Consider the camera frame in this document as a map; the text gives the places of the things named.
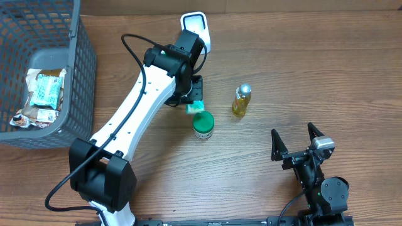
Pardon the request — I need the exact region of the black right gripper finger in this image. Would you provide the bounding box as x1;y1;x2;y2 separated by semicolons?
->
307;122;324;141
271;129;288;161

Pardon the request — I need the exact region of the teal Kleenex tissue pack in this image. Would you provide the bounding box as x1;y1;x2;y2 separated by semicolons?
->
186;100;205;114

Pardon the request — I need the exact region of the yellow liquid bottle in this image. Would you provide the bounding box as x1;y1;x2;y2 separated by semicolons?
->
232;83;252;117

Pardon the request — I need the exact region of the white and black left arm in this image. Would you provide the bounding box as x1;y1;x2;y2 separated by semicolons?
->
69;29;210;225

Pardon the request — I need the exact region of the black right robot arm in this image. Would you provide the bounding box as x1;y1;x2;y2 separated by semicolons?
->
267;122;354;226

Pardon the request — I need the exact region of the white barcode scanner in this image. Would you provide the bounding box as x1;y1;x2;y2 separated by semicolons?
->
180;11;211;53

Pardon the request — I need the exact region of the green lidded jar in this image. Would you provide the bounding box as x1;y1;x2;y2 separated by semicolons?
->
192;111;215;139

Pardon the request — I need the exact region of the teal wrapped snack bar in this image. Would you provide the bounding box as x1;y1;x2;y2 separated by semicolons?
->
30;74;63;110

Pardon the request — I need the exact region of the brown snack packet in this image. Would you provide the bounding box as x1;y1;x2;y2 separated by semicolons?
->
9;68;67;129

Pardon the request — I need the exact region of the dark grey mesh basket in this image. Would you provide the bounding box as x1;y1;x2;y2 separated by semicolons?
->
1;0;96;149

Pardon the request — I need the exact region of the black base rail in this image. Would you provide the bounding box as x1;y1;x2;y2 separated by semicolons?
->
75;215;356;226

